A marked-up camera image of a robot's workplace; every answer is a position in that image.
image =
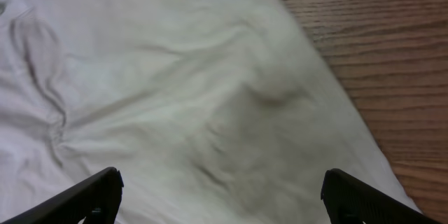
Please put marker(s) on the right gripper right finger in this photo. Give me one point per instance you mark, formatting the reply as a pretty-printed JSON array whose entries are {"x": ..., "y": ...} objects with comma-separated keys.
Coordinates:
[{"x": 350, "y": 201}]

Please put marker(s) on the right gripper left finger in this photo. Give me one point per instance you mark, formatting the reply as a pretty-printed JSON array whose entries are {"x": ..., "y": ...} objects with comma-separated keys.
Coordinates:
[{"x": 95, "y": 200}]

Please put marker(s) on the beige shorts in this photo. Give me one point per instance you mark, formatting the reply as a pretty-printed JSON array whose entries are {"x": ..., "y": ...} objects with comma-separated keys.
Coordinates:
[{"x": 214, "y": 111}]

